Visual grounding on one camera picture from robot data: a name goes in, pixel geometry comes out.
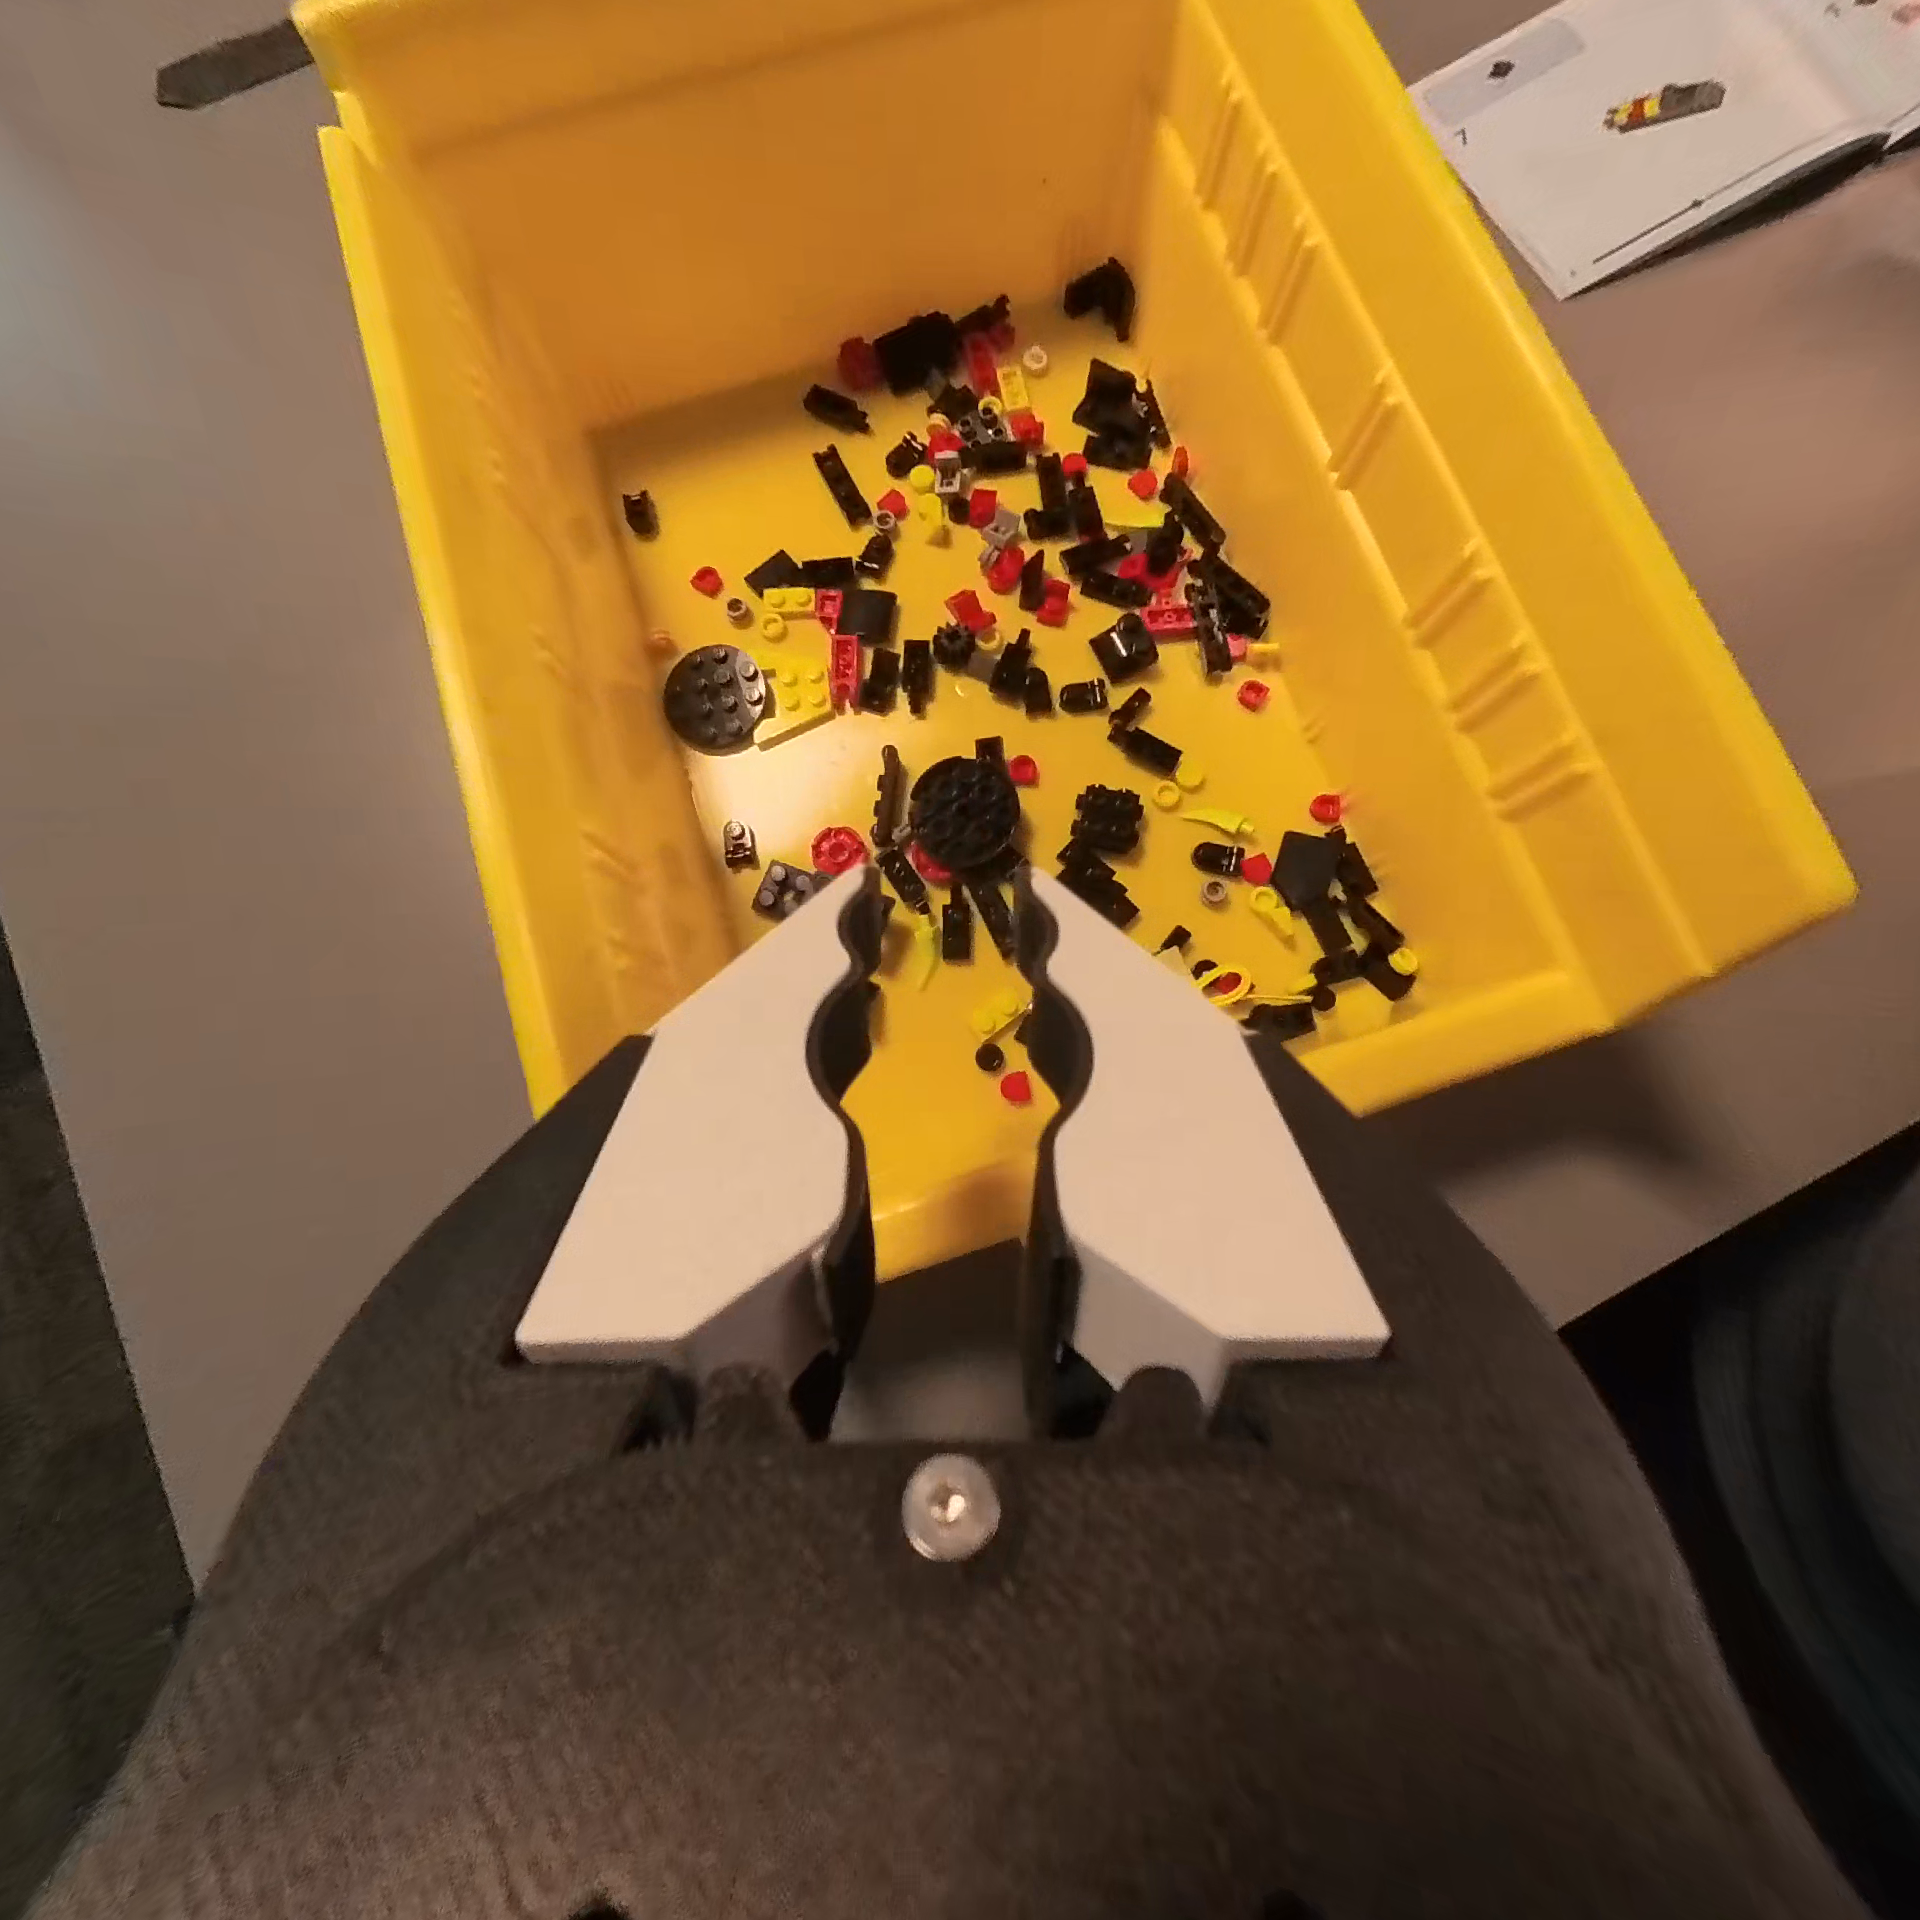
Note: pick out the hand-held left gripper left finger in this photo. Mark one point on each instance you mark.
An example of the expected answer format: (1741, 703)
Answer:
(705, 1200)

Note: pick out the instruction booklet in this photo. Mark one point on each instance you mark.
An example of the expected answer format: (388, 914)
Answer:
(1652, 165)

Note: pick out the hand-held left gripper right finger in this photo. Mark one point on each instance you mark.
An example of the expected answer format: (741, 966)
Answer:
(1200, 1200)

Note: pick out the yellow plastic bin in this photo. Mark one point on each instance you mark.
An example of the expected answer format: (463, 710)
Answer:
(751, 224)

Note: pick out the pile of lego pieces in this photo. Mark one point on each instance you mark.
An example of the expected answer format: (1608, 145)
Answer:
(1049, 599)

